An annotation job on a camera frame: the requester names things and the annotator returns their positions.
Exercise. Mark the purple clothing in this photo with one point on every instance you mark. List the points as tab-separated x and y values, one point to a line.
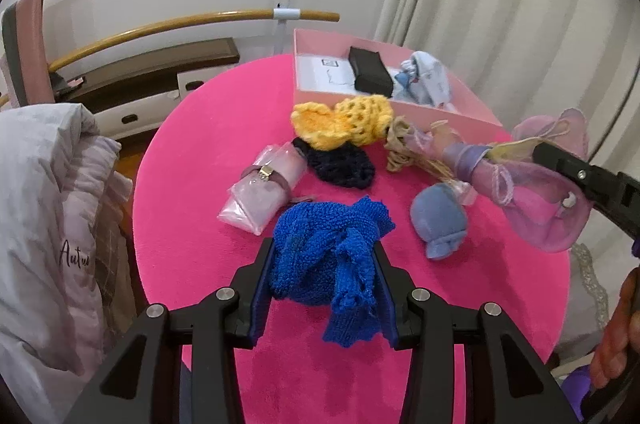
577	394

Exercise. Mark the grey white jacket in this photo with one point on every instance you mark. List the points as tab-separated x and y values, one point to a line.
40	204

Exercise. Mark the black case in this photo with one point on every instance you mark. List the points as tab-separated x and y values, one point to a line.
369	72

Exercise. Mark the pink grey board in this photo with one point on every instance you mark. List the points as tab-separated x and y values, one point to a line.
30	49

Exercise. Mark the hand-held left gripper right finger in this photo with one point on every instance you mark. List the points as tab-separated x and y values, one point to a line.
385	304

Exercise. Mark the brown white low cabinet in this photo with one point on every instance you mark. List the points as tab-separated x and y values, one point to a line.
150	64

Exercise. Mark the blue knitted cloth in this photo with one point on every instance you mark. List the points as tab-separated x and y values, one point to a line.
320	249

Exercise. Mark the beige stocking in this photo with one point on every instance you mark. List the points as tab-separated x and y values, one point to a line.
397	139

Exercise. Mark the yellow crochet piece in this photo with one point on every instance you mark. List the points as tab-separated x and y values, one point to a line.
325	124

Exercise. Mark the pink box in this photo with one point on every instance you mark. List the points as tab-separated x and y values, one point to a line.
475	104

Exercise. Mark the grey lace-edged cloth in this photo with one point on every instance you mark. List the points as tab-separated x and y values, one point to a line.
590	284

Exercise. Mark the wooden rail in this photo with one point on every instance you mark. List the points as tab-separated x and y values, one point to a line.
175	22

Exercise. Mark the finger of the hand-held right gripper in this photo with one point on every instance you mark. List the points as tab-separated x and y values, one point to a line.
570	167

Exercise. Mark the white blue printed cloth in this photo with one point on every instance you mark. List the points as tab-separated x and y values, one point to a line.
425	79

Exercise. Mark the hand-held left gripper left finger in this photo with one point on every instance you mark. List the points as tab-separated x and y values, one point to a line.
260	299

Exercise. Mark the person's right hand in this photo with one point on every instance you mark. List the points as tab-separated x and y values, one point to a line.
617	339

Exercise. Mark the light blue sock ball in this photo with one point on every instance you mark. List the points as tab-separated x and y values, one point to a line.
437	214

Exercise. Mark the white paper sheet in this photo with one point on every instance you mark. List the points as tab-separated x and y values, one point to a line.
320	77

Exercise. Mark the pink sheer pouch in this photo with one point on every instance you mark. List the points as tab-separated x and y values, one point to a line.
540	214

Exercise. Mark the pink tablecloth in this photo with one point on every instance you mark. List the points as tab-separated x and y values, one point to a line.
210	264

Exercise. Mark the navy crochet piece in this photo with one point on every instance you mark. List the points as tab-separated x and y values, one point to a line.
340	167

